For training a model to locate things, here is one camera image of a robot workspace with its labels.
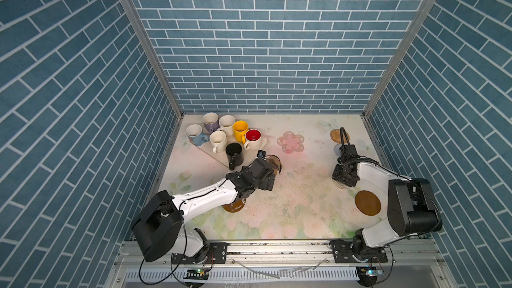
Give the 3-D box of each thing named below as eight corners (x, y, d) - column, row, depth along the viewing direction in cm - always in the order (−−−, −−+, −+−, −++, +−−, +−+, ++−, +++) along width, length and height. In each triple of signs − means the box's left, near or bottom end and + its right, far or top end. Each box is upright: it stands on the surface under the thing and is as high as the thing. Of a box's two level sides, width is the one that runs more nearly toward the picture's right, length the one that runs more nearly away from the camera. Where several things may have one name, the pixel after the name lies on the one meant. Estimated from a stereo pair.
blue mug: (197, 153, 105) (192, 141, 97) (189, 140, 111) (183, 127, 103) (210, 146, 108) (206, 134, 100) (202, 134, 114) (197, 121, 106)
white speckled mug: (219, 139, 110) (216, 129, 104) (222, 125, 117) (219, 114, 110) (234, 139, 110) (232, 129, 104) (236, 125, 117) (234, 115, 110)
